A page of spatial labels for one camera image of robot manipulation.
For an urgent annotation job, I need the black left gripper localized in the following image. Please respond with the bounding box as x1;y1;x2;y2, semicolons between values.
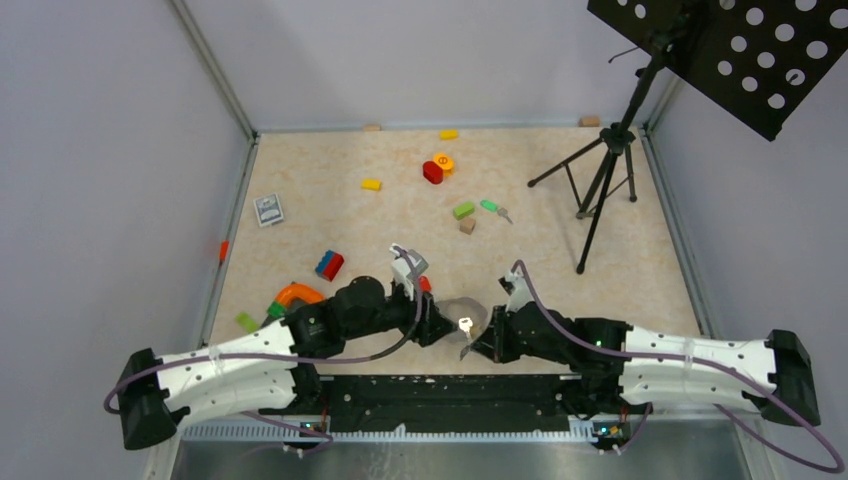
345;276;457;347

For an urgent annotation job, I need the silver key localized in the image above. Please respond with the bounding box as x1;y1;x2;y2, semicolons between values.
458;317;474;360

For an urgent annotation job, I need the red key tag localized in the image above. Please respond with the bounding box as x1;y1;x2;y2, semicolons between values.
419;275;432;292

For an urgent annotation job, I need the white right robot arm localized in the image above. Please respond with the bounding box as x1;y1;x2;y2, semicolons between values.
470;267;821;426

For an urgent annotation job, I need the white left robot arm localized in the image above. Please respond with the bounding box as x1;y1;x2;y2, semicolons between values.
104;245;457;451

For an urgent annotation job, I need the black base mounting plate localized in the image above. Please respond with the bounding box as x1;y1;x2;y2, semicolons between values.
263;374;624;434

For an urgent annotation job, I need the small wooden cube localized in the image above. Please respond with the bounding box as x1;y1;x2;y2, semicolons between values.
458;217;476;235

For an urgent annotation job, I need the green brick block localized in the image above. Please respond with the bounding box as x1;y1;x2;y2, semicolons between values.
452;201;475;221

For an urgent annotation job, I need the red blue brick stack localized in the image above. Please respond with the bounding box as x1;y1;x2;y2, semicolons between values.
314;250;345;282

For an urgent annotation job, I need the green tagged key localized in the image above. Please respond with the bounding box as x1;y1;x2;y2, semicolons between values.
480;199;514;225

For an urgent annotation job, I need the orange arch block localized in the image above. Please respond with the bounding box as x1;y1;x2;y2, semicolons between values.
274;283;325;309

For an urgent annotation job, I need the yellow brick mid left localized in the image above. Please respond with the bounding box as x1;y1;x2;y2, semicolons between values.
361;179;382;191

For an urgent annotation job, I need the red cylinder block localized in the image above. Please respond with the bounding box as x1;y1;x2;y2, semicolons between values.
422;161;444;185

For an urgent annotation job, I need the small dark green brick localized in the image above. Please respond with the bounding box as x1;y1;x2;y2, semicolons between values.
267;302;287;319

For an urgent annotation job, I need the orange round block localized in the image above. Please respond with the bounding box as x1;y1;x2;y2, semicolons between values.
433;153;455;176

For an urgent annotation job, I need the light green curved block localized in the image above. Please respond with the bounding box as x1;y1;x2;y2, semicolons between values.
235;312;261;333

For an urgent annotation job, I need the yellow brick far back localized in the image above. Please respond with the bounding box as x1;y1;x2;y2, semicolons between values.
439;130;459;141

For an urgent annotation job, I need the playing card deck box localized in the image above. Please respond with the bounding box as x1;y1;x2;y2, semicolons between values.
253;193;285;228

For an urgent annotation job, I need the wooden wedge back right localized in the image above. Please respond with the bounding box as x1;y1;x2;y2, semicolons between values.
579;116;601;128

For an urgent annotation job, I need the small orange wall clip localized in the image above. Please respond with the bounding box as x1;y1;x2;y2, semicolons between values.
219;240;230;264

